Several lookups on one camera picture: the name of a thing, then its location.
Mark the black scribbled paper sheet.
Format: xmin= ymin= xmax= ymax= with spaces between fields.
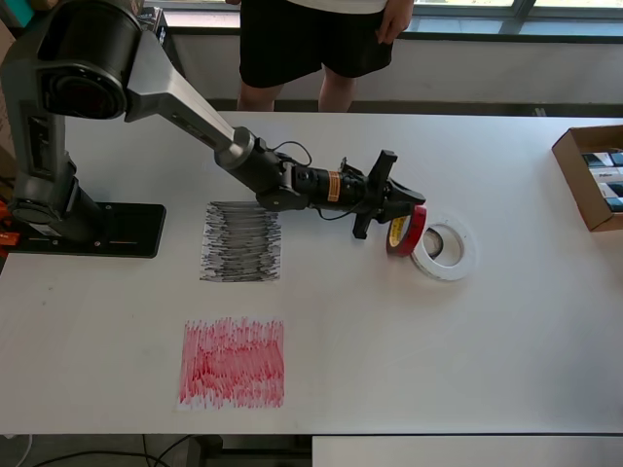
xmin=199 ymin=199 xmax=284 ymax=285

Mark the red tape roll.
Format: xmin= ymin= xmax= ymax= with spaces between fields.
xmin=385 ymin=203 xmax=430 ymax=260

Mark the wide brown cardboard box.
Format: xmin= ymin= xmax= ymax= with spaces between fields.
xmin=0 ymin=18 xmax=20 ymax=196

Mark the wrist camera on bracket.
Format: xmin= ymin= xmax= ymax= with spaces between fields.
xmin=339 ymin=156 xmax=366 ymax=178

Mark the black floor cable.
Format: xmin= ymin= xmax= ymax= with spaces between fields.
xmin=28 ymin=434 xmax=197 ymax=467

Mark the person left hand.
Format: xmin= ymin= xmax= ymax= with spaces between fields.
xmin=377 ymin=0 xmax=415 ymax=47

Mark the teal box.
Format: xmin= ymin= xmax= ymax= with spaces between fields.
xmin=7 ymin=0 xmax=36 ymax=28

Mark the orange table clamp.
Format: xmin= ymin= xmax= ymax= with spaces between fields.
xmin=0 ymin=198 xmax=23 ymax=247

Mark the black table leg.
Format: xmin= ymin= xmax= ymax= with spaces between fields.
xmin=187 ymin=434 xmax=226 ymax=467

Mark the open brown cardboard tray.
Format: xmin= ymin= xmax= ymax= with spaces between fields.
xmin=551 ymin=125 xmax=623 ymax=234

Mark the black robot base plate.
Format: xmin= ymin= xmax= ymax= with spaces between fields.
xmin=6 ymin=201 xmax=167 ymax=261

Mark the white foam tape roll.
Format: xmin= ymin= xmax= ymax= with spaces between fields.
xmin=408 ymin=209 xmax=481 ymax=284

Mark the white floor cable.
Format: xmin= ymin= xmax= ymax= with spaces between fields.
xmin=0 ymin=432 xmax=34 ymax=467

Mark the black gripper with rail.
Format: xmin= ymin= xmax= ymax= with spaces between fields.
xmin=351 ymin=149 xmax=427 ymax=241

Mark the red scribbled paper sheet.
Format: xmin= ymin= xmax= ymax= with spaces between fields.
xmin=175 ymin=315 xmax=286 ymax=413

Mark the person in black shorts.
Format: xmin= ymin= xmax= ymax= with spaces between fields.
xmin=236 ymin=0 xmax=396 ymax=113

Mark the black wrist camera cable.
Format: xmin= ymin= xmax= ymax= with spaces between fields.
xmin=265 ymin=140 xmax=352 ymax=222

